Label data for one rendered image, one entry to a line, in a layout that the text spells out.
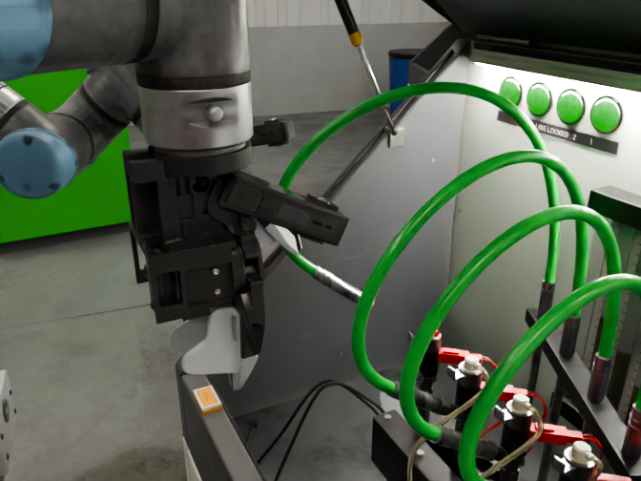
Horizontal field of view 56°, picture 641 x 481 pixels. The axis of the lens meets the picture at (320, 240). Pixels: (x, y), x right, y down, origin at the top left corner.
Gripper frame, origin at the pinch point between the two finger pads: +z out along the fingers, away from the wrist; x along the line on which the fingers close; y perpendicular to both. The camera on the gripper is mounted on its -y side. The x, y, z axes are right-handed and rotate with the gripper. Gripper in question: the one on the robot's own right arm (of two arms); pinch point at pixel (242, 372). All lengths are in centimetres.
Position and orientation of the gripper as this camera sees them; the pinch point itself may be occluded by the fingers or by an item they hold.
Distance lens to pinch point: 53.1
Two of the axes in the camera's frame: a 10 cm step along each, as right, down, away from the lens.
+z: 0.0, 9.2, 4.0
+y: -8.9, 1.8, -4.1
